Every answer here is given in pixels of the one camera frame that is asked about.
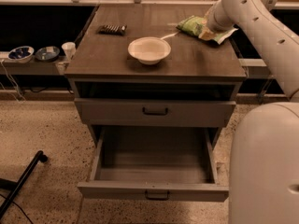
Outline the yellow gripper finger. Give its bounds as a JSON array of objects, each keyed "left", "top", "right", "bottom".
[{"left": 199, "top": 30, "right": 215, "bottom": 41}]

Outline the green jalapeno chip bag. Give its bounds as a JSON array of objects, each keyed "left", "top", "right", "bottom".
[{"left": 177, "top": 15, "right": 237, "bottom": 45}]

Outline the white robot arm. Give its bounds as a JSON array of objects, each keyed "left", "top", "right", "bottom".
[{"left": 203, "top": 0, "right": 299, "bottom": 224}]

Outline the grey drawer cabinet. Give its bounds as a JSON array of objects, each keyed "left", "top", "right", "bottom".
[{"left": 65, "top": 4, "right": 246, "bottom": 142}]

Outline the open grey lower drawer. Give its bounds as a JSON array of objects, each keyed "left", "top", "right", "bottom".
[{"left": 78, "top": 126, "right": 229, "bottom": 202}]

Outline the white bowl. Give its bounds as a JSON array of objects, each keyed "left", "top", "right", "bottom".
[{"left": 128, "top": 37, "right": 171, "bottom": 65}]

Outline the dark snack bar pack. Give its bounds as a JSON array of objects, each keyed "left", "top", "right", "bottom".
[{"left": 97, "top": 25, "right": 127, "bottom": 35}]

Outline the white paper cup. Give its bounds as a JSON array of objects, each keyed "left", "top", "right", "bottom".
[{"left": 62, "top": 42, "right": 76, "bottom": 60}]

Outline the blue patterned bowl right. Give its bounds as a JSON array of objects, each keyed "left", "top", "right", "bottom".
[{"left": 35, "top": 46, "right": 60, "bottom": 62}]

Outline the blue patterned bowl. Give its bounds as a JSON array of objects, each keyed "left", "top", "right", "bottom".
[
  {"left": 8, "top": 46, "right": 35, "bottom": 63},
  {"left": 35, "top": 46, "right": 60, "bottom": 62}
]

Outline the blue patterned bowl left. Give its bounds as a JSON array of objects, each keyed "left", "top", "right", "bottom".
[{"left": 8, "top": 46, "right": 35, "bottom": 63}]

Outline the low side shelf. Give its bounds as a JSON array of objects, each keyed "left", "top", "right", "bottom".
[{"left": 0, "top": 56, "right": 69, "bottom": 76}]

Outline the black chair leg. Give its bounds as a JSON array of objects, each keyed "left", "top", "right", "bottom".
[{"left": 0, "top": 150, "right": 48, "bottom": 219}]

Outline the black upper drawer handle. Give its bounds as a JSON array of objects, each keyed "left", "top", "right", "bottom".
[{"left": 142, "top": 107, "right": 168, "bottom": 116}]

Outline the black drawer handle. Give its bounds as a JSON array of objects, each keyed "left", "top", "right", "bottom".
[
  {"left": 142, "top": 107, "right": 168, "bottom": 116},
  {"left": 144, "top": 190, "right": 170, "bottom": 201}
]

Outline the black lower drawer handle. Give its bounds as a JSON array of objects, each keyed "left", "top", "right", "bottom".
[{"left": 144, "top": 190, "right": 170, "bottom": 201}]

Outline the white cable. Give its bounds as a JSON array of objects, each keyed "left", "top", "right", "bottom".
[{"left": 0, "top": 59, "right": 26, "bottom": 103}]

